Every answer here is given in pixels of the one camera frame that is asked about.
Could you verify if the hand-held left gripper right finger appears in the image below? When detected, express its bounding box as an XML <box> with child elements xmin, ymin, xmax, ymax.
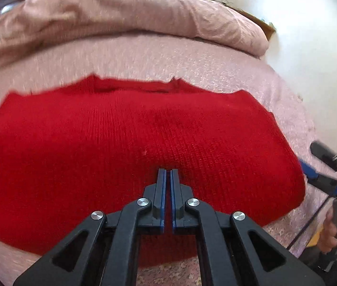
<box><xmin>171</xmin><ymin>169</ymin><xmax>325</xmax><ymax>286</ymax></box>

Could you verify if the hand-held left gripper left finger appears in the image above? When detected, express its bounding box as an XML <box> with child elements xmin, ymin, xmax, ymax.
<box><xmin>13</xmin><ymin>169</ymin><xmax>166</xmax><ymax>286</ymax></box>

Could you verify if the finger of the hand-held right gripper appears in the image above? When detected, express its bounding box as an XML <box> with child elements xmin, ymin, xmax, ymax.
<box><xmin>310</xmin><ymin>141</ymin><xmax>337</xmax><ymax>170</ymax></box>
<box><xmin>301</xmin><ymin>161</ymin><xmax>337</xmax><ymax>196</ymax></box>

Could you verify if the red knit cardigan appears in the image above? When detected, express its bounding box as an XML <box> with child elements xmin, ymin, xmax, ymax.
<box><xmin>0</xmin><ymin>74</ymin><xmax>307</xmax><ymax>267</ymax></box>

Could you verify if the person's right hand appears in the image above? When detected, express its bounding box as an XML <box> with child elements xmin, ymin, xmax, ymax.
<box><xmin>317</xmin><ymin>206</ymin><xmax>337</xmax><ymax>254</ymax></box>

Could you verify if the yellow object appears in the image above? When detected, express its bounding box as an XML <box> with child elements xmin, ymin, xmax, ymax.
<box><xmin>307</xmin><ymin>229</ymin><xmax>325</xmax><ymax>246</ymax></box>

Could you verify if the pink floral duvet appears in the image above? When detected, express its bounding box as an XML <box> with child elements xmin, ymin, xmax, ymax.
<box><xmin>0</xmin><ymin>0</ymin><xmax>269</xmax><ymax>78</ymax></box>

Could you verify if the black cable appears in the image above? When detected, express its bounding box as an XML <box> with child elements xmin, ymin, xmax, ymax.
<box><xmin>287</xmin><ymin>195</ymin><xmax>334</xmax><ymax>250</ymax></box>

